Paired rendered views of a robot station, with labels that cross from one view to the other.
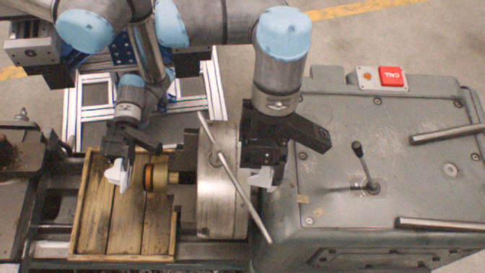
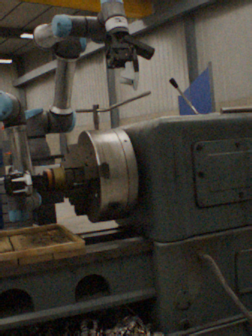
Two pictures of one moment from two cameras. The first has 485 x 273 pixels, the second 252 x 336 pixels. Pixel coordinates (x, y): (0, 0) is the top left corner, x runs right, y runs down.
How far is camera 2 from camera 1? 134 cm
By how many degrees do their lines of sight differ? 59
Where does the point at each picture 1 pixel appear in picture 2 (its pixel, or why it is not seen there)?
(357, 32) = not seen: hidden behind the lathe
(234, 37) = (91, 22)
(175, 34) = (65, 19)
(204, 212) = (100, 148)
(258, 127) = (115, 39)
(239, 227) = (130, 159)
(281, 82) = (118, 10)
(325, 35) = not seen: hidden behind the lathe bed
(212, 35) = (81, 20)
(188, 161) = (76, 160)
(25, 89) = not seen: outside the picture
